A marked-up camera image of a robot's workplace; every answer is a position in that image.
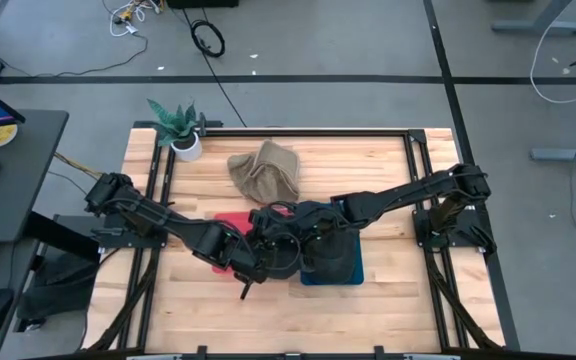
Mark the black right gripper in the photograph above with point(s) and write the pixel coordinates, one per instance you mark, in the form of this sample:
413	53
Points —
323	217

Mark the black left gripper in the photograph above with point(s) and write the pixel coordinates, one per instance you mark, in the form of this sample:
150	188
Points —
253	255

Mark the tan cap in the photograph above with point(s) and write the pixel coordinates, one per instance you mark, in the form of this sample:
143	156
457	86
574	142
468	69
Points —
268	180

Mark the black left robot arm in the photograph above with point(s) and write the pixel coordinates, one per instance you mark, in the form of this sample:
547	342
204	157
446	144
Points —
168	222

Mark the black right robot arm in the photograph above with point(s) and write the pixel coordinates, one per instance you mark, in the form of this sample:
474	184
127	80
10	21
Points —
408	192

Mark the red plastic tray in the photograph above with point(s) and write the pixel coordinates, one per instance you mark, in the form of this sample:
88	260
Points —
233	220

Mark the blue plastic tray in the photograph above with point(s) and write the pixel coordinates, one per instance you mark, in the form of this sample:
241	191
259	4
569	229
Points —
359	270

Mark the green plant in white pot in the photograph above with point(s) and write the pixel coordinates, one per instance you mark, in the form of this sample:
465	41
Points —
187	147

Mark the black desk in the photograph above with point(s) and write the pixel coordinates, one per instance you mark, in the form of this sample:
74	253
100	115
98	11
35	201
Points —
28	175

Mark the grey desk foot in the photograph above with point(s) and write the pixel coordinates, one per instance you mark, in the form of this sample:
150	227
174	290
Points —
538	26
558	154

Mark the black box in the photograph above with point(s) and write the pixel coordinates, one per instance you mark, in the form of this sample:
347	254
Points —
203	3

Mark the black aluminium table frame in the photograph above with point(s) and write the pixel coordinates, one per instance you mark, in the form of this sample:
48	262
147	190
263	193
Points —
416	136

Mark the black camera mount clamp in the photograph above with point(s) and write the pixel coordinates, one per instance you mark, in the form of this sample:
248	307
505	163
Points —
202	125

